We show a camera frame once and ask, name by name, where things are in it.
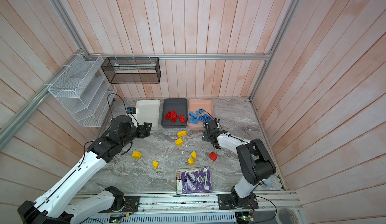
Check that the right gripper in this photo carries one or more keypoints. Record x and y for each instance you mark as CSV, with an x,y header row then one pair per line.
x,y
205,135

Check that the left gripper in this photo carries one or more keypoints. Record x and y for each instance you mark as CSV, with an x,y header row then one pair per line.
x,y
144,130

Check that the blue lego brick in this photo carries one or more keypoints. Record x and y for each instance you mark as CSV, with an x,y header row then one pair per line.
x,y
200,112
193,115
207,117
193,120

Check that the blue lego brick low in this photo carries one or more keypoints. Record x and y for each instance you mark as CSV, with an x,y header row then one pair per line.
x,y
202,119

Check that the red lego brick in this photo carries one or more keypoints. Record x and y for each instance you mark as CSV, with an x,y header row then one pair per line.
x,y
168,115
213,156
174,118
174,113

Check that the yellow curved lego brick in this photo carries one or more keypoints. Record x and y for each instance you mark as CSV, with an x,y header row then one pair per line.
x,y
182,133

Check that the yellow sloped lego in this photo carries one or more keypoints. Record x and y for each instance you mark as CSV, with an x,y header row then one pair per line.
x,y
155,164
191,161
193,155

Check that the red lego brick low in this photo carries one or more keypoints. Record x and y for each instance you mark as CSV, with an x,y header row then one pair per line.
x,y
182,119

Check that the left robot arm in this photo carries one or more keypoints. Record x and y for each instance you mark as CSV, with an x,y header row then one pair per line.
x,y
53,207

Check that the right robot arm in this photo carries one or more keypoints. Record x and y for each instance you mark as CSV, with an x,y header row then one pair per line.
x,y
255,162

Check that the white plastic tray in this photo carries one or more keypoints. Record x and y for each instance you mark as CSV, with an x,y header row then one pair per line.
x,y
148,111

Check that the pink plastic tray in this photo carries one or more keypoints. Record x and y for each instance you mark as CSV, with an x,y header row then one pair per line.
x,y
196,104

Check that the dark grey plastic tray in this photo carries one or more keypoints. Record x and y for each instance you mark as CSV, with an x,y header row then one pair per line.
x,y
180,105

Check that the purple book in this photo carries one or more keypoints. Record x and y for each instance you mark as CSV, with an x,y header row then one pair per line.
x,y
193,180

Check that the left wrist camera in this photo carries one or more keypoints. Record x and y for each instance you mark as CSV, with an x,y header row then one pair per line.
x,y
131,111

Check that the black wire mesh basket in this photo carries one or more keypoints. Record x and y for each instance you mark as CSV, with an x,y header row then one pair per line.
x,y
128,70

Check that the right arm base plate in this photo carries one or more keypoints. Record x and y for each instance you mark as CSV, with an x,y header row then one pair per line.
x,y
233,202

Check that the white wire mesh shelf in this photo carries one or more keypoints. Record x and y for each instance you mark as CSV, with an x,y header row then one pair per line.
x,y
83,91

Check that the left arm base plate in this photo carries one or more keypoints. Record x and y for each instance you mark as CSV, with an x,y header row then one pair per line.
x,y
128,204

